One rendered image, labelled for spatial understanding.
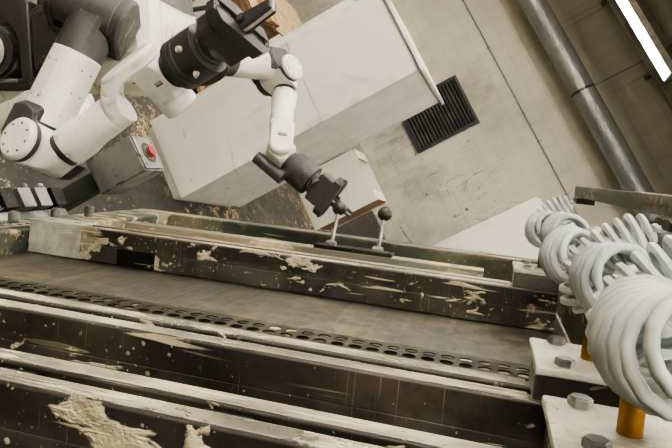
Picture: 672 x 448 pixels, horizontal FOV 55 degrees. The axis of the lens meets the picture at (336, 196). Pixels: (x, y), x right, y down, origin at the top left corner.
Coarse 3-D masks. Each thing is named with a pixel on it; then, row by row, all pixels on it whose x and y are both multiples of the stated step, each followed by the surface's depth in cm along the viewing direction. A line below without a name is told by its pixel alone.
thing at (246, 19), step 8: (264, 0) 98; (272, 0) 98; (256, 8) 98; (264, 8) 97; (272, 8) 97; (240, 16) 99; (248, 16) 99; (256, 16) 97; (240, 24) 99; (248, 24) 98
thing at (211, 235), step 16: (128, 224) 173; (144, 224) 172; (160, 224) 175; (224, 240) 166; (240, 240) 165; (256, 240) 164; (272, 240) 166; (336, 256) 159; (352, 256) 158; (368, 256) 157; (448, 272) 153; (464, 272) 152; (480, 272) 151
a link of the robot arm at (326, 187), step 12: (300, 168) 168; (312, 168) 168; (300, 180) 168; (312, 180) 168; (324, 180) 168; (336, 180) 167; (300, 192) 170; (312, 192) 169; (324, 192) 168; (336, 192) 167; (312, 204) 170; (324, 204) 168
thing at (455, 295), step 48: (48, 240) 136; (96, 240) 133; (144, 240) 130; (192, 240) 129; (288, 288) 123; (336, 288) 121; (384, 288) 119; (432, 288) 117; (480, 288) 114; (528, 288) 113
